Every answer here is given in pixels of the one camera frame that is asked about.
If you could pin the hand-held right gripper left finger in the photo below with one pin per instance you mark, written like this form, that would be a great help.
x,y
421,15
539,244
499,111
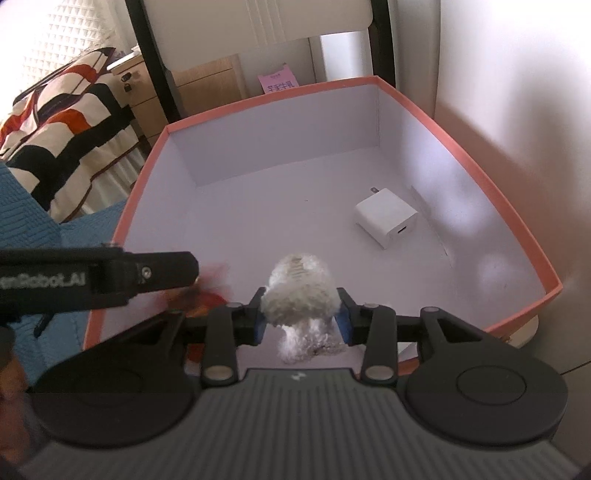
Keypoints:
x,y
258,328

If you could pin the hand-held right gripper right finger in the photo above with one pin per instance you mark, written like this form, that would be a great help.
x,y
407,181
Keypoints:
x,y
344,328

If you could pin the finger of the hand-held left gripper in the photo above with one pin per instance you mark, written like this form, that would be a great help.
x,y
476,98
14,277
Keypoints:
x,y
164,273

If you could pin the red plush toy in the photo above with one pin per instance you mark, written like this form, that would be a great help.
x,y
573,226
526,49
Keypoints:
x,y
205,301

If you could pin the white plush toy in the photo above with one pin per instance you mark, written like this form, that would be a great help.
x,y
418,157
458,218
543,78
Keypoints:
x,y
300,295

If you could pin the large white charger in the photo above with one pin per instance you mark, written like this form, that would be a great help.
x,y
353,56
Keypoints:
x,y
385,217

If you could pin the orange cardboard box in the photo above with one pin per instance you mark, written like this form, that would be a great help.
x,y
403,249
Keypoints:
x,y
300,138

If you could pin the blue textured chair cover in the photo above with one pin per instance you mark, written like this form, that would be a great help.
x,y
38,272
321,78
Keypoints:
x,y
27,221

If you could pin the striped orange black blanket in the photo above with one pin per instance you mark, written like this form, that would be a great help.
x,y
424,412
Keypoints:
x,y
69,129

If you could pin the beige stool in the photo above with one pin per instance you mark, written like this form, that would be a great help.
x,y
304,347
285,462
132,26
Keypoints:
x,y
524,330

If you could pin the wooden nightstand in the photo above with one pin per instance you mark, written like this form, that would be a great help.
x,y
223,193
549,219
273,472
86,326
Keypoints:
x,y
138,87

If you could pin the small padlock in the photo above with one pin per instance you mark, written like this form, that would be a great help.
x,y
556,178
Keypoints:
x,y
126,83

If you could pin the pink paper bag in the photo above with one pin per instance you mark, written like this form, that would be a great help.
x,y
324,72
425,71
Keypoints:
x,y
278,79

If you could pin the white quilted headboard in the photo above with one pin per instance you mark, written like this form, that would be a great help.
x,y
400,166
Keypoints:
x,y
69,32

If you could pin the white chair with black frame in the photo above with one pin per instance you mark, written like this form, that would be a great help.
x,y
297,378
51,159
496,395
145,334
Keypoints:
x,y
159,69

